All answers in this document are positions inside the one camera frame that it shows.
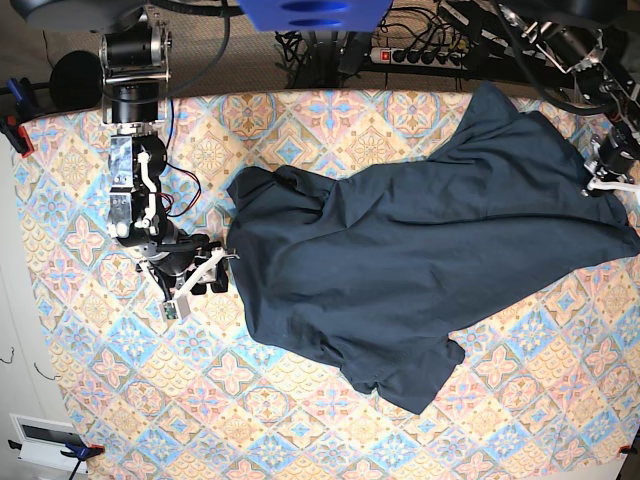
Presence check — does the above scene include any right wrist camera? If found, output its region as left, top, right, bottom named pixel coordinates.
left=160, top=297, right=191, bottom=322

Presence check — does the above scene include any white floor outlet box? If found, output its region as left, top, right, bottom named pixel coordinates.
left=9, top=413, right=82, bottom=473

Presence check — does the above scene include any dark blue t-shirt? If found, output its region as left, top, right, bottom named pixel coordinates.
left=226, top=84, right=639, bottom=414

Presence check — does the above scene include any black round stool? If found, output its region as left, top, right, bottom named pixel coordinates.
left=49, top=50, right=102, bottom=112

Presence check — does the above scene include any white power strip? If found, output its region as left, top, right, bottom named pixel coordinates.
left=369, top=47, right=462, bottom=67

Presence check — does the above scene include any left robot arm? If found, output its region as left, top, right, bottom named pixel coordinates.
left=438, top=1, right=639, bottom=196

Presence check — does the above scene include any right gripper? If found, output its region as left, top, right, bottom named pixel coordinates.
left=135, top=232, right=239, bottom=302

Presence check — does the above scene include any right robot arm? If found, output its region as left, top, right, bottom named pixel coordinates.
left=11, top=1, right=232, bottom=306

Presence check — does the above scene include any blue red clamp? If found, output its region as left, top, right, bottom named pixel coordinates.
left=1, top=77, right=37, bottom=158
left=7, top=440, right=105, bottom=479

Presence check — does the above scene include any blue red clamp lower left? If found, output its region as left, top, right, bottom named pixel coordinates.
left=7, top=440, right=105, bottom=479

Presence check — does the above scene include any red clamp lower right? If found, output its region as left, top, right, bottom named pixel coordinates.
left=618, top=445, right=639, bottom=455

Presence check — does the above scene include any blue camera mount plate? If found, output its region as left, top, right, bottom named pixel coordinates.
left=239, top=0, right=392, bottom=32

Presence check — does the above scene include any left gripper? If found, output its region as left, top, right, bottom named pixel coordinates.
left=581, top=122, right=639, bottom=198

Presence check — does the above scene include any blue red clamp upper left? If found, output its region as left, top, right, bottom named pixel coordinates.
left=1, top=77, right=37, bottom=158

